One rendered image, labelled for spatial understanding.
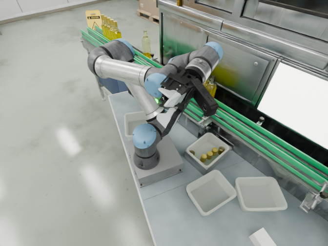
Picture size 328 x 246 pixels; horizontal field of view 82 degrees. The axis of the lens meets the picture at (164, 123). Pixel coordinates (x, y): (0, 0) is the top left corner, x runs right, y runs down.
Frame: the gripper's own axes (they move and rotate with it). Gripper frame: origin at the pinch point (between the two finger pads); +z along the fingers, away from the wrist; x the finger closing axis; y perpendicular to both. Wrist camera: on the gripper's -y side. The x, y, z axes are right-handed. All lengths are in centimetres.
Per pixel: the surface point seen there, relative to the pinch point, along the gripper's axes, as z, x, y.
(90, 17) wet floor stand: -215, -169, 290
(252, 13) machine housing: -86, -8, 1
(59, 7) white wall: -298, -257, 516
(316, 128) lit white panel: -61, -36, -54
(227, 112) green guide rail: -63, -58, -13
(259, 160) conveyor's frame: -44, -59, -42
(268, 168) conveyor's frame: -42, -59, -48
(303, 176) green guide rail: -41, -49, -60
